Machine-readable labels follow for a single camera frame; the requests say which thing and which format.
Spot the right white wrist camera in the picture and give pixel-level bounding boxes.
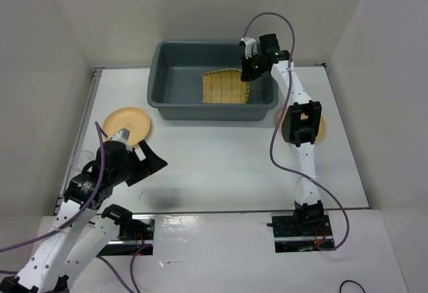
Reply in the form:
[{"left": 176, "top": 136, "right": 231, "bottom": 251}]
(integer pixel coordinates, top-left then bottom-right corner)
[{"left": 239, "top": 37, "right": 257, "bottom": 59}]

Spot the woven bamboo tray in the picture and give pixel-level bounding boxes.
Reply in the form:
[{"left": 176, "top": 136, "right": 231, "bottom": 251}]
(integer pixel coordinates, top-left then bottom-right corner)
[{"left": 202, "top": 68, "right": 250, "bottom": 104}]

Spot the black cable loop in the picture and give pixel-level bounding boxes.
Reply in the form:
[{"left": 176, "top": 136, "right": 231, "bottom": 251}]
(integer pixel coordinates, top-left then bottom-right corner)
[{"left": 340, "top": 280, "right": 366, "bottom": 293}]

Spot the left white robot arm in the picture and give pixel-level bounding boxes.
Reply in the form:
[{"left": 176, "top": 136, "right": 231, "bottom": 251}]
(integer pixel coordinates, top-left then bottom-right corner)
[{"left": 1, "top": 140, "right": 167, "bottom": 292}]

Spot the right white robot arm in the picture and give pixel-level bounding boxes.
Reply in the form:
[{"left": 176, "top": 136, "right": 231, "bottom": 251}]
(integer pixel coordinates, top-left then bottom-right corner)
[{"left": 239, "top": 33, "right": 324, "bottom": 235}]

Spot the yellow bear plate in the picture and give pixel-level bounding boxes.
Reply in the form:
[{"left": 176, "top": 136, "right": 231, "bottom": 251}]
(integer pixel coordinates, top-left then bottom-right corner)
[
  {"left": 278, "top": 111, "right": 326, "bottom": 142},
  {"left": 102, "top": 106, "right": 150, "bottom": 147}
]

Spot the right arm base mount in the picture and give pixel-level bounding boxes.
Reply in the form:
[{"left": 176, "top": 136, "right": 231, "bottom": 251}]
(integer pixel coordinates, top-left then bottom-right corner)
[{"left": 266, "top": 212, "right": 335, "bottom": 253}]

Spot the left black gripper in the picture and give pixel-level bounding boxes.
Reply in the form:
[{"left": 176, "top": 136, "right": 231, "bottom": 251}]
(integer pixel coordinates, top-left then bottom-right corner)
[{"left": 112, "top": 140, "right": 168, "bottom": 186}]

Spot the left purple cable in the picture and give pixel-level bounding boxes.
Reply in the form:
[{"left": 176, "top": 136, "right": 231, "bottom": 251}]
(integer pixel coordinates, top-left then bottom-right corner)
[{"left": 0, "top": 120, "right": 111, "bottom": 274}]

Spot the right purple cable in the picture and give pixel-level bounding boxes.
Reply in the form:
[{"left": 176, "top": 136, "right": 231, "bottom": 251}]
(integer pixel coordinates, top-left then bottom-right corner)
[{"left": 241, "top": 12, "right": 350, "bottom": 252}]

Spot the purple cable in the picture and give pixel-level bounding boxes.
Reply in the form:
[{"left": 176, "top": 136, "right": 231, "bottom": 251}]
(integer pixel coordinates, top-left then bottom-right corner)
[
  {"left": 241, "top": 12, "right": 350, "bottom": 252},
  {"left": 0, "top": 120, "right": 111, "bottom": 274}
]

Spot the clear glass cup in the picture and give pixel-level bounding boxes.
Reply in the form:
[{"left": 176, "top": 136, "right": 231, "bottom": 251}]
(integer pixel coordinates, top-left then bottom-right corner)
[{"left": 72, "top": 151, "right": 95, "bottom": 171}]

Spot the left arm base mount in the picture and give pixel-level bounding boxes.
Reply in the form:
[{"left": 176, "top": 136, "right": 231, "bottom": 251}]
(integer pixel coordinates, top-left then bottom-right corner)
[{"left": 100, "top": 215, "right": 155, "bottom": 256}]

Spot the grey plastic bin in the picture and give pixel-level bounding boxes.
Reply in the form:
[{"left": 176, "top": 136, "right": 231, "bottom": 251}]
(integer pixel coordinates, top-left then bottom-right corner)
[{"left": 147, "top": 39, "right": 278, "bottom": 121}]

